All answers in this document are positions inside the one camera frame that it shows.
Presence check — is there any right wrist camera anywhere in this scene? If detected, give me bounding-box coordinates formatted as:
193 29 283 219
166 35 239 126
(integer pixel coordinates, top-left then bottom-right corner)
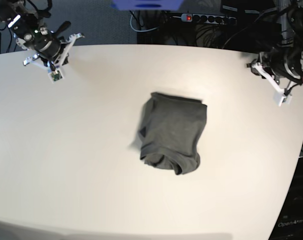
48 68 65 83

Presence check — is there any grey T-shirt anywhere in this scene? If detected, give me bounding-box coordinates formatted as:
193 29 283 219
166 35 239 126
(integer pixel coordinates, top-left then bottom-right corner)
130 92 208 175

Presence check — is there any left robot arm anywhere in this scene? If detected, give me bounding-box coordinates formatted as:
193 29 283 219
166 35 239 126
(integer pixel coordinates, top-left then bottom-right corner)
246 0 303 105

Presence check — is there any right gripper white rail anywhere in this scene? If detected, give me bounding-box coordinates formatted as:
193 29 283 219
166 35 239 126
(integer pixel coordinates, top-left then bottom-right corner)
22 33 85 73

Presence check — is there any black OpenArm base box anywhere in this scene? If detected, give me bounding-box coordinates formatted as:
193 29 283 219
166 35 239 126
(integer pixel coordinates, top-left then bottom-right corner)
269 157 303 240

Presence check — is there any white power strip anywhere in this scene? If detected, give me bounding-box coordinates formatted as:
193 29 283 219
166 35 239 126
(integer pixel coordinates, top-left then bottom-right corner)
178 13 237 26

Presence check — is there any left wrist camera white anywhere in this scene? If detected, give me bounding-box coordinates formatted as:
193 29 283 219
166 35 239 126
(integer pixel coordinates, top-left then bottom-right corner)
273 91 293 107

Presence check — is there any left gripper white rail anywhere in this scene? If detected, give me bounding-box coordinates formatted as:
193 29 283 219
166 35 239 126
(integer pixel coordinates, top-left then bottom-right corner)
246 58 285 97

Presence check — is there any blue plastic box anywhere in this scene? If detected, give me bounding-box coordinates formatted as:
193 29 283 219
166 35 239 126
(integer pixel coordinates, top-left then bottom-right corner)
112 0 183 11

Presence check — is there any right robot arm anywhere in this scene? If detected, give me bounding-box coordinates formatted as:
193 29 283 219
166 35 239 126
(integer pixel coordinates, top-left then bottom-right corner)
0 0 85 77

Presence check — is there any white cable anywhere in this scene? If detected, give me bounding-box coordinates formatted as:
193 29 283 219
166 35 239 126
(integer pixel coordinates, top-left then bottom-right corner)
129 10 159 33

